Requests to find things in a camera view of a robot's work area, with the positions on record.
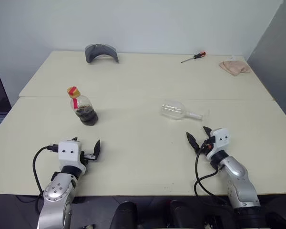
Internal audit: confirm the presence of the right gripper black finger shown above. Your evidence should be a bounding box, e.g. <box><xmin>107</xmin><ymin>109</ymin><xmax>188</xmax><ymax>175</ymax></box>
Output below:
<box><xmin>203</xmin><ymin>126</ymin><xmax>214</xmax><ymax>139</ymax></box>
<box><xmin>186</xmin><ymin>131</ymin><xmax>201</xmax><ymax>154</ymax></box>

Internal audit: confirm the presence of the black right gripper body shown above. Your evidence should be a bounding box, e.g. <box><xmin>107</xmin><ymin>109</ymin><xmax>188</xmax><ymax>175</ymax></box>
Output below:
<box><xmin>200</xmin><ymin>136</ymin><xmax>215</xmax><ymax>156</ymax></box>

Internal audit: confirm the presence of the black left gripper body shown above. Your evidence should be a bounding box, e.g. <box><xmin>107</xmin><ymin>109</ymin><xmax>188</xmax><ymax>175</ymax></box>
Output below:
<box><xmin>80</xmin><ymin>151</ymin><xmax>97</xmax><ymax>167</ymax></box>

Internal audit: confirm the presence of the plastic bottle with dark liquid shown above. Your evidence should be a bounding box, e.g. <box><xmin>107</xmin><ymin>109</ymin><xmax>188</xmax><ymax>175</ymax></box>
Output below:
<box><xmin>69</xmin><ymin>94</ymin><xmax>99</xmax><ymax>126</ymax></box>

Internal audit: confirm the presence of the clear wine glass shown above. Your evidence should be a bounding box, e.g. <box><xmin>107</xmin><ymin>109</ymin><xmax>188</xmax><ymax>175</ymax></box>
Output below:
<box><xmin>160</xmin><ymin>99</ymin><xmax>210</xmax><ymax>122</ymax></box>

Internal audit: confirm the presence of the yellow bottle cap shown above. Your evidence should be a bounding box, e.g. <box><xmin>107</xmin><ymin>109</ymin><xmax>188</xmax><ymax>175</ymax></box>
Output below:
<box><xmin>67</xmin><ymin>86</ymin><xmax>82</xmax><ymax>99</ymax></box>

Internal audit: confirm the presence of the dark rounded shape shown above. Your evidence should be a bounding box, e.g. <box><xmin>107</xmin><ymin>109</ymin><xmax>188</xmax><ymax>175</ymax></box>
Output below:
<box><xmin>168</xmin><ymin>199</ymin><xmax>205</xmax><ymax>229</ymax></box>
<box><xmin>109</xmin><ymin>201</ymin><xmax>138</xmax><ymax>229</ymax></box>

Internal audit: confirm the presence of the beige cloth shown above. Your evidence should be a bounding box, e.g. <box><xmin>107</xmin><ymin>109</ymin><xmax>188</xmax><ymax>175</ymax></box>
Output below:
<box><xmin>219</xmin><ymin>60</ymin><xmax>251</xmax><ymax>77</ymax></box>

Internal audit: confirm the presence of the red and black screwdriver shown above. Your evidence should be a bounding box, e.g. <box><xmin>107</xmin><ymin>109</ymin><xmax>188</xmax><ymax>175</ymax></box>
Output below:
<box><xmin>181</xmin><ymin>51</ymin><xmax>207</xmax><ymax>64</ymax></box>

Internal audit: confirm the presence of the grey curved visor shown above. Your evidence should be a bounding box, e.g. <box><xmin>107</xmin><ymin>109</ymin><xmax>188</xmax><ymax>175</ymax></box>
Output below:
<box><xmin>84</xmin><ymin>43</ymin><xmax>120</xmax><ymax>64</ymax></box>

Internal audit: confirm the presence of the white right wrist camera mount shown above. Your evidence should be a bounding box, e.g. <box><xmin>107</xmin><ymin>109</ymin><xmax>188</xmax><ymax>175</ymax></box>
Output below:
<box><xmin>206</xmin><ymin>128</ymin><xmax>230</xmax><ymax>160</ymax></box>

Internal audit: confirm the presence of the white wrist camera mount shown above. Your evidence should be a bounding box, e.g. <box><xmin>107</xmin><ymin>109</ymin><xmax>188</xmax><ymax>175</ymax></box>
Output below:
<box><xmin>206</xmin><ymin>128</ymin><xmax>230</xmax><ymax>160</ymax></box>
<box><xmin>58</xmin><ymin>140</ymin><xmax>87</xmax><ymax>175</ymax></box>

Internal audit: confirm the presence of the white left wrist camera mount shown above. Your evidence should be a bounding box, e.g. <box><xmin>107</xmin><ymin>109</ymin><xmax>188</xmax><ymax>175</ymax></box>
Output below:
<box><xmin>58</xmin><ymin>140</ymin><xmax>87</xmax><ymax>175</ymax></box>

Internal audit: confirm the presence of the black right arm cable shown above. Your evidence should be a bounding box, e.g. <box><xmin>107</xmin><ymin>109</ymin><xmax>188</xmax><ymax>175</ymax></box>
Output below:
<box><xmin>194</xmin><ymin>142</ymin><xmax>232</xmax><ymax>203</ymax></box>

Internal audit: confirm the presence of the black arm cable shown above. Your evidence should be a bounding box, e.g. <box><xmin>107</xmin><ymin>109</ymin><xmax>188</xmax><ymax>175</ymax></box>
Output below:
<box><xmin>194</xmin><ymin>142</ymin><xmax>232</xmax><ymax>203</ymax></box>
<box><xmin>32</xmin><ymin>143</ymin><xmax>60</xmax><ymax>198</ymax></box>

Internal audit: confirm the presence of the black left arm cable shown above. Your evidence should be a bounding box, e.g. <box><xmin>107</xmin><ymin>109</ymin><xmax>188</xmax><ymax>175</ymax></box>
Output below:
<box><xmin>32</xmin><ymin>143</ymin><xmax>60</xmax><ymax>198</ymax></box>

